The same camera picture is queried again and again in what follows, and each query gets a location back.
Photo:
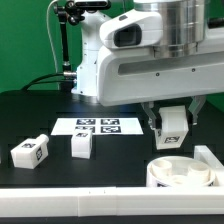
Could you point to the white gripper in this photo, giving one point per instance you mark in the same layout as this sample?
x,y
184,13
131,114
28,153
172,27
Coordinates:
x,y
159,54

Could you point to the white round stool seat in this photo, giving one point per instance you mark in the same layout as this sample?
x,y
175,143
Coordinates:
x,y
178,171

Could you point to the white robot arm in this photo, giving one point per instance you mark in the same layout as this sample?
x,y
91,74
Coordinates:
x,y
159,50

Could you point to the white right fence bar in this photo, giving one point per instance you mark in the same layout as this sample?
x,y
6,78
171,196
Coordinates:
x,y
204,154

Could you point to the white fence bar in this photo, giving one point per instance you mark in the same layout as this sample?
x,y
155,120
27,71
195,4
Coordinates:
x,y
204,154
110,201

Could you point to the white marker sheet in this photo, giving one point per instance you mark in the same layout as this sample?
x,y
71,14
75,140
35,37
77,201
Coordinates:
x,y
99,126

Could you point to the white front fence bar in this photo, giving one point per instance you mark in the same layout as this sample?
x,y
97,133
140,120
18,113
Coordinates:
x,y
110,201

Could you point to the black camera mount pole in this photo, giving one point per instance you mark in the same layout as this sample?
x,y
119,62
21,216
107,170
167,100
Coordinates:
x,y
87,13

